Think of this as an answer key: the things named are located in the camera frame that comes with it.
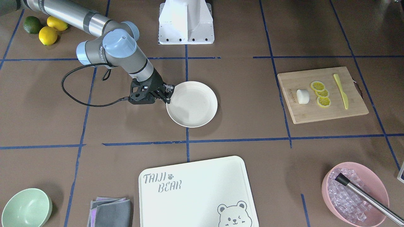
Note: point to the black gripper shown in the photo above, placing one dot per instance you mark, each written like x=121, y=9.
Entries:
x=156, y=80

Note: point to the cream round plate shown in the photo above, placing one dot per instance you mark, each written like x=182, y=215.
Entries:
x=192, y=105

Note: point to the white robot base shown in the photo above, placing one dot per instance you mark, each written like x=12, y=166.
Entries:
x=184, y=22

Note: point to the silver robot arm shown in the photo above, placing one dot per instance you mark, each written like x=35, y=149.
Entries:
x=115, y=46

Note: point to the white bear cutting board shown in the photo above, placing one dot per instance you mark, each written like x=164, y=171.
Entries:
x=206, y=193

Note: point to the purple cloth underneath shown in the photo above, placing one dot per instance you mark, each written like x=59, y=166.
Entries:
x=98, y=201

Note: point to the bamboo cutting board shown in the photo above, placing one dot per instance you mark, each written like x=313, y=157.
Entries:
x=312, y=112

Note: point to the yellow lemon upper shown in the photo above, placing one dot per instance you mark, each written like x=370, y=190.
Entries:
x=56, y=23

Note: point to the yellow lemon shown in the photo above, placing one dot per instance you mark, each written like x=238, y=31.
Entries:
x=48, y=36
x=56, y=23

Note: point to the grey folded cloth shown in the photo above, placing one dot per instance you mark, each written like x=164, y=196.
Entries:
x=112, y=214

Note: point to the yellow lemon lower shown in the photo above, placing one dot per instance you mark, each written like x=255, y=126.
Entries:
x=48, y=36

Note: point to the green lime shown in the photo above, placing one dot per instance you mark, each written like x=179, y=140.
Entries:
x=32, y=25

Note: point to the lemon slice top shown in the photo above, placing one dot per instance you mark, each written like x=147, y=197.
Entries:
x=317, y=86

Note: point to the lemon slice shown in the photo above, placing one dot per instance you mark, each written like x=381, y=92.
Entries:
x=317, y=86
x=324, y=94
x=323, y=102

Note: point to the lemon slice bottom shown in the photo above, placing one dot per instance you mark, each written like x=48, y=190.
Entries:
x=323, y=102

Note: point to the lemon slice middle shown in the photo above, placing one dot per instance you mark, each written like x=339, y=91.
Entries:
x=324, y=94

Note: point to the yellow plastic knife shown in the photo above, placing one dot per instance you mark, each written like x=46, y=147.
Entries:
x=343, y=94

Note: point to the green bowl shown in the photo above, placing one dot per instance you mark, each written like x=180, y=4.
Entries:
x=30, y=207

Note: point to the steel rod black tip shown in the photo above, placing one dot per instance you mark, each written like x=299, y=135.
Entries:
x=342, y=179

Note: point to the pink bowl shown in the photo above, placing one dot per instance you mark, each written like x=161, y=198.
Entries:
x=377, y=190

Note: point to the clear ice cubes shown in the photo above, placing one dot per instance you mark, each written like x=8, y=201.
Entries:
x=348, y=204

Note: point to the white object at edge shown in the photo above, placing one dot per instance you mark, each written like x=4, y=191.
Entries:
x=400, y=175

